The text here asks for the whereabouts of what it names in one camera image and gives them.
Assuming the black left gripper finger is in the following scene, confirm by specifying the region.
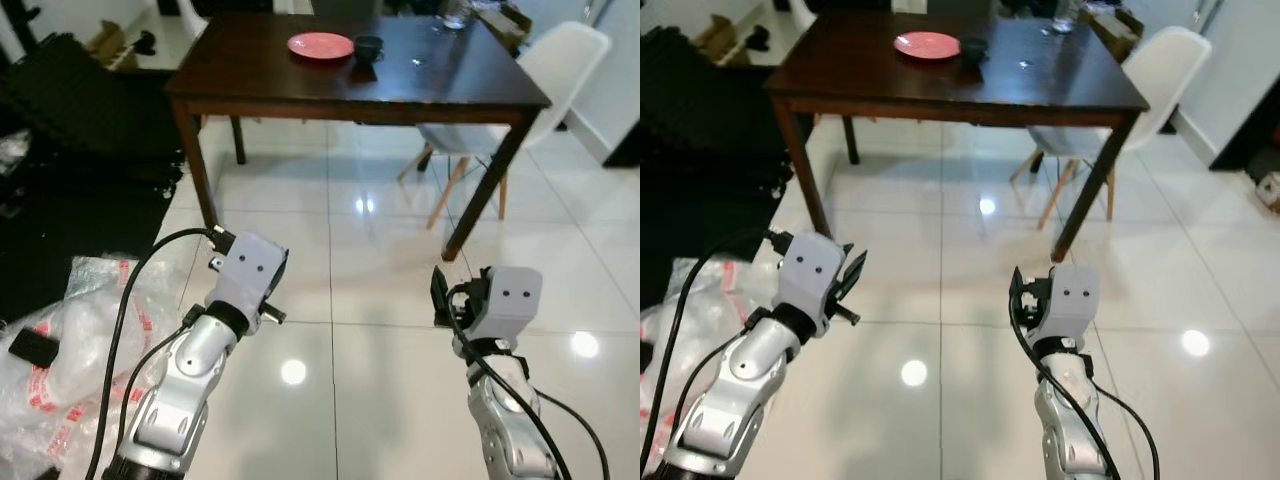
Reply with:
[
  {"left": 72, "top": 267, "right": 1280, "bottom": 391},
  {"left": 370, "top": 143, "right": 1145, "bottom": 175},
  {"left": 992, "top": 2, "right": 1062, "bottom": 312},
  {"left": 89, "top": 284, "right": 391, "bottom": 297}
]
[{"left": 830, "top": 243, "right": 869, "bottom": 301}]

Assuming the clear plastic bag red print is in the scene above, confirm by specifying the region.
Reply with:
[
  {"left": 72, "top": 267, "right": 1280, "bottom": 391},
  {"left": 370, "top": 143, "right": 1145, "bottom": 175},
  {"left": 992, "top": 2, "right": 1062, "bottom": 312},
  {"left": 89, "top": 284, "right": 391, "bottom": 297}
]
[
  {"left": 640, "top": 258, "right": 801, "bottom": 473},
  {"left": 0, "top": 255, "right": 217, "bottom": 480}
]

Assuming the dark wooden dining table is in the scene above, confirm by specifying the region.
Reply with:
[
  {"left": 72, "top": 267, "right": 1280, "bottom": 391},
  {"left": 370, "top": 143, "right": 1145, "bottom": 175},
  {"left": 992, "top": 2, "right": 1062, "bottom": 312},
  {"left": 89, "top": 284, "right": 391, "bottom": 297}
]
[
  {"left": 165, "top": 13, "right": 553, "bottom": 263},
  {"left": 766, "top": 11, "right": 1152, "bottom": 264}
]

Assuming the black foam mat pile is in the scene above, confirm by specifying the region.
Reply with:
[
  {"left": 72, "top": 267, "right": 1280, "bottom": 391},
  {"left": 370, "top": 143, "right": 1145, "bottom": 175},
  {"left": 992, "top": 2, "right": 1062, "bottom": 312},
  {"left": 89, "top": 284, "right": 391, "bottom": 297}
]
[
  {"left": 0, "top": 33, "right": 187, "bottom": 323},
  {"left": 640, "top": 25, "right": 792, "bottom": 327}
]

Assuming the dark low cabinet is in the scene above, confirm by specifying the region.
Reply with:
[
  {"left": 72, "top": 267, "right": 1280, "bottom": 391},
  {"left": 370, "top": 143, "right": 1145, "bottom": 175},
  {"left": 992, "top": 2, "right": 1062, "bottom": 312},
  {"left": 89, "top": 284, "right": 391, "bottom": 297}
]
[
  {"left": 1207, "top": 75, "right": 1280, "bottom": 172},
  {"left": 604, "top": 120, "right": 641, "bottom": 169}
]

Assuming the pink round plate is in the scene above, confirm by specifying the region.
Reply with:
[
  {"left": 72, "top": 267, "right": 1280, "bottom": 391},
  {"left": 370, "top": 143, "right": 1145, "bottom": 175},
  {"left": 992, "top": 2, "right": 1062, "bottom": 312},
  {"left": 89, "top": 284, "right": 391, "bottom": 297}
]
[
  {"left": 893, "top": 31, "right": 962, "bottom": 60},
  {"left": 287, "top": 32, "right": 356, "bottom": 61}
]

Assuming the small black flat box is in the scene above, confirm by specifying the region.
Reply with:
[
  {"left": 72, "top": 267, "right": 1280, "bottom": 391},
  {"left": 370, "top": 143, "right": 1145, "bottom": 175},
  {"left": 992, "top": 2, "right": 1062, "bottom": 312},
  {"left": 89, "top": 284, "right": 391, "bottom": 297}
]
[{"left": 9, "top": 327, "right": 60, "bottom": 367}]

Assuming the white chair with wooden legs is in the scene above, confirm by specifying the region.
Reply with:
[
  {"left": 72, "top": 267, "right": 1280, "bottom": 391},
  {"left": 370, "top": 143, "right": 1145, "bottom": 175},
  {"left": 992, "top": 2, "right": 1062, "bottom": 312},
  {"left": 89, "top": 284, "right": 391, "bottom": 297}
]
[
  {"left": 398, "top": 22, "right": 612, "bottom": 231},
  {"left": 1010, "top": 26, "right": 1213, "bottom": 232}
]

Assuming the small open cardboard box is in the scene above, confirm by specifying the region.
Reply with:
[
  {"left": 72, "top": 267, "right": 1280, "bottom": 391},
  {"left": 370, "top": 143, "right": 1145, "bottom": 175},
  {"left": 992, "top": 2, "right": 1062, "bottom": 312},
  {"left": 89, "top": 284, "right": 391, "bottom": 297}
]
[
  {"left": 694, "top": 15, "right": 742, "bottom": 67},
  {"left": 86, "top": 20, "right": 137, "bottom": 71}
]

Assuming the brown cardboard box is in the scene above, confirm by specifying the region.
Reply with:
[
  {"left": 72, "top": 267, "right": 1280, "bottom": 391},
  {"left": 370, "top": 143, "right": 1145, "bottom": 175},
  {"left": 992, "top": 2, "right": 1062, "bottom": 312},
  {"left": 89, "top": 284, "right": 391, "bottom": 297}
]
[
  {"left": 1085, "top": 4, "right": 1147, "bottom": 58},
  {"left": 480, "top": 0, "right": 534, "bottom": 53}
]

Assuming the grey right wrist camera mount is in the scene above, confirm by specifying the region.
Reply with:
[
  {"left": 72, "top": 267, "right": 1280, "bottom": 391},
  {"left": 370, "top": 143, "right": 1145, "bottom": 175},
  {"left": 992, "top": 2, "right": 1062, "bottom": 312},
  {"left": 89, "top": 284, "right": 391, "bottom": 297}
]
[
  {"left": 1040, "top": 263, "right": 1102, "bottom": 347},
  {"left": 464, "top": 266, "right": 544, "bottom": 344}
]

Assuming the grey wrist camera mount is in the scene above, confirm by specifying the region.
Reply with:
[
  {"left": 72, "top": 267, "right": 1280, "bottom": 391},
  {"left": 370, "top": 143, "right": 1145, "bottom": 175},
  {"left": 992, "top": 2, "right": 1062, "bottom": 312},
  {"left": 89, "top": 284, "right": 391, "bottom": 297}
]
[
  {"left": 464, "top": 266, "right": 544, "bottom": 344},
  {"left": 1040, "top": 263, "right": 1102, "bottom": 347},
  {"left": 206, "top": 232, "right": 290, "bottom": 327},
  {"left": 777, "top": 232, "right": 852, "bottom": 337}
]

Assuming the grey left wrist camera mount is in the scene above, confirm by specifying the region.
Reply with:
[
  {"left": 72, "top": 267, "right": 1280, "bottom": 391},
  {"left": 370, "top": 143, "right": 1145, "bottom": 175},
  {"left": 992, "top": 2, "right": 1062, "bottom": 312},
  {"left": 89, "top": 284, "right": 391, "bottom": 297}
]
[
  {"left": 206, "top": 232, "right": 290, "bottom": 327},
  {"left": 777, "top": 232, "right": 852, "bottom": 337}
]

